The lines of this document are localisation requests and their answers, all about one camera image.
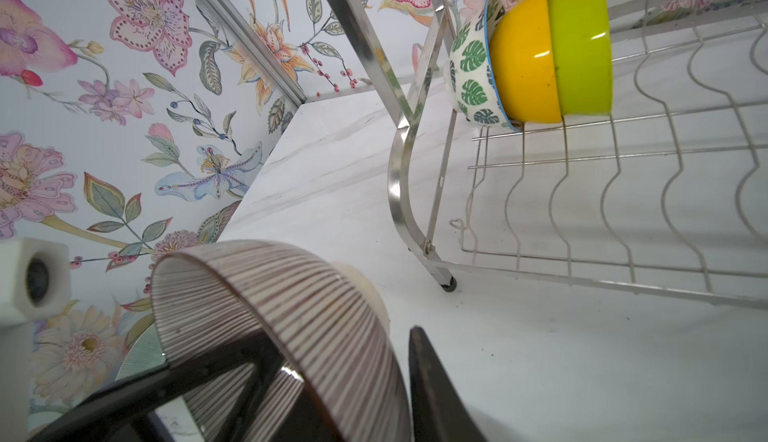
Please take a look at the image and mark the lime green bowl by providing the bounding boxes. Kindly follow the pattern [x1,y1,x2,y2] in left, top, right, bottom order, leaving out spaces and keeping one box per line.
[548,0,613,115]

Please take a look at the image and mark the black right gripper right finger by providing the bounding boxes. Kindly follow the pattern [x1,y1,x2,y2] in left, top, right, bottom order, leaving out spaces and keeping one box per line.
[408,326,486,441]

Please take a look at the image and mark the chrome wire dish rack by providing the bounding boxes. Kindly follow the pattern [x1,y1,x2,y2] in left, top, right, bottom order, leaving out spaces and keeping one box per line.
[307,0,767,310]

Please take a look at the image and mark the aluminium corner post left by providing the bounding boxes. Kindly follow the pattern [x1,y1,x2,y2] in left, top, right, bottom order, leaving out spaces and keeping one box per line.
[204,0,307,105]

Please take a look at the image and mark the green leaf pattern bowl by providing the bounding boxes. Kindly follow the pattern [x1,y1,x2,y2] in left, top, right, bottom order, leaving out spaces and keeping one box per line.
[446,0,522,132]

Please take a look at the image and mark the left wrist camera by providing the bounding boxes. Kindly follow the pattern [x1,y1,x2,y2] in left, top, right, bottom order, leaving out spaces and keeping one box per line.
[1,238,71,441]

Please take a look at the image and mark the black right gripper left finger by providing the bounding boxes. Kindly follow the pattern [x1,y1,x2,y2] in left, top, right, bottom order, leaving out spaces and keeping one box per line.
[31,331,282,441]

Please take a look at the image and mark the yellow bowl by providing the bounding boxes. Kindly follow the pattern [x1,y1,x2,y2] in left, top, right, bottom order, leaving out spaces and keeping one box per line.
[490,0,562,124]

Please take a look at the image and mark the pink striped ceramic bowl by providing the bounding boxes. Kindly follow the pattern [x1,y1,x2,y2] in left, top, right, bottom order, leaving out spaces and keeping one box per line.
[151,240,412,441]

